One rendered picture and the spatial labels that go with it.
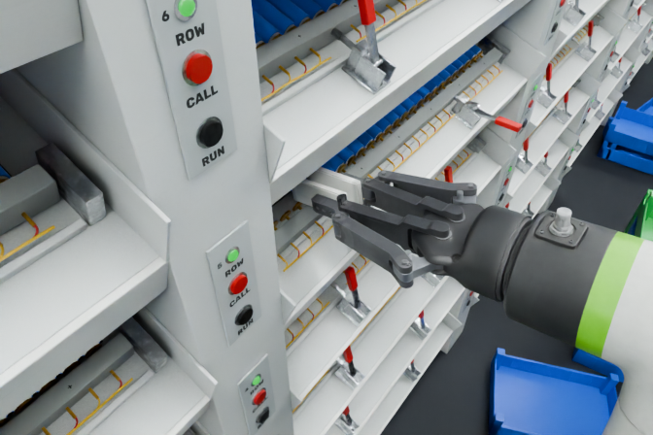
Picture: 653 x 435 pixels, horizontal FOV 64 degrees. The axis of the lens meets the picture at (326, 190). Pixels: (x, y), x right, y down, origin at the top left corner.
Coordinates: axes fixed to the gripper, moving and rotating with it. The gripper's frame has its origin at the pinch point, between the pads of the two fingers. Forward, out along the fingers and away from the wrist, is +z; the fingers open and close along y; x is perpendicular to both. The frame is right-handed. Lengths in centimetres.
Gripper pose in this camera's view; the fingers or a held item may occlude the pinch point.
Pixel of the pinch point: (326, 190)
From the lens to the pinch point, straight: 53.4
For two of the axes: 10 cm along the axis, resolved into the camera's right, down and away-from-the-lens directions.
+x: 1.3, 8.0, 5.9
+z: -7.8, -2.8, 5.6
